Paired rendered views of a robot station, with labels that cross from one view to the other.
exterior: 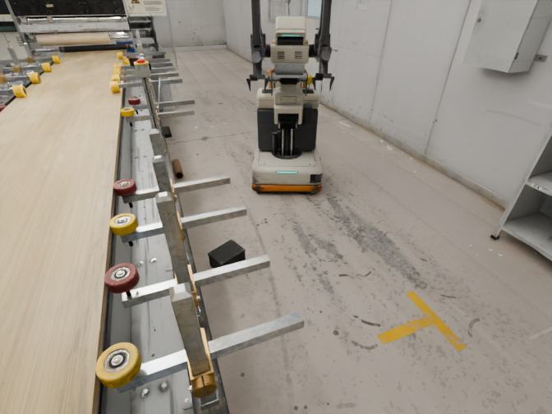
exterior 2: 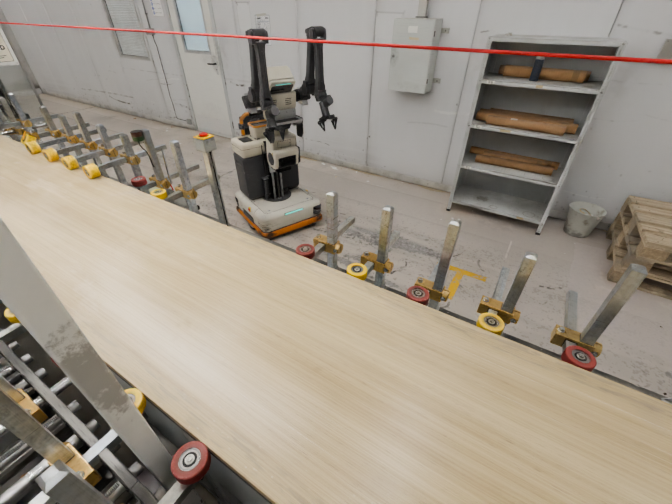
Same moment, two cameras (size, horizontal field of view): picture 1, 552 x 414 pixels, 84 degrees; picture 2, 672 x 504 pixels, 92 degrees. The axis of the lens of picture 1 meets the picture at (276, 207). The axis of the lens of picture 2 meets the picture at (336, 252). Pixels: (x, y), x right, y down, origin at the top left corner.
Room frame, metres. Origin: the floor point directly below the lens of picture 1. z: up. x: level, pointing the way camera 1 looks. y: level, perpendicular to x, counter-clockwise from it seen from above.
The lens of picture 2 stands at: (0.08, 1.16, 1.72)
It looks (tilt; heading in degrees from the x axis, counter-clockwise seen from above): 37 degrees down; 323
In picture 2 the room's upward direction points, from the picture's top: straight up
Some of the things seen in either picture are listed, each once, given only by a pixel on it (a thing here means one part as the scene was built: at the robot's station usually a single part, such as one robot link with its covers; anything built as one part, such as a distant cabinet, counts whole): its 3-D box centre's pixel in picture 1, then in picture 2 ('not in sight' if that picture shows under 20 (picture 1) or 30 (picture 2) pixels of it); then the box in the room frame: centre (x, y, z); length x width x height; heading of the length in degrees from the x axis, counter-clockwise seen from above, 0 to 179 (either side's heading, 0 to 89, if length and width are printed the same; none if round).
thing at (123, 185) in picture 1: (127, 195); (305, 258); (1.03, 0.59, 0.85); 0.08 x 0.08 x 0.11
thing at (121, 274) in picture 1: (126, 287); (416, 303); (0.57, 0.41, 0.85); 0.08 x 0.08 x 0.11
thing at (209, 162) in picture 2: (154, 118); (216, 191); (1.74, 0.70, 0.93); 0.05 x 0.05 x 0.45; 21
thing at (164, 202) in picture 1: (181, 269); (442, 273); (0.58, 0.25, 0.90); 0.04 x 0.04 x 0.48; 21
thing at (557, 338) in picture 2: not in sight; (575, 341); (0.14, 0.08, 0.82); 0.14 x 0.06 x 0.05; 21
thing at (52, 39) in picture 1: (93, 38); not in sight; (4.45, 2.33, 1.05); 1.43 x 0.12 x 0.12; 111
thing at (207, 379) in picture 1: (200, 361); (498, 310); (0.37, 0.17, 0.83); 0.14 x 0.06 x 0.05; 21
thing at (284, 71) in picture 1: (289, 80); (284, 125); (2.38, -0.10, 0.99); 0.28 x 0.16 x 0.22; 89
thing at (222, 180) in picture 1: (179, 188); (330, 239); (1.10, 0.41, 0.84); 0.43 x 0.03 x 0.04; 111
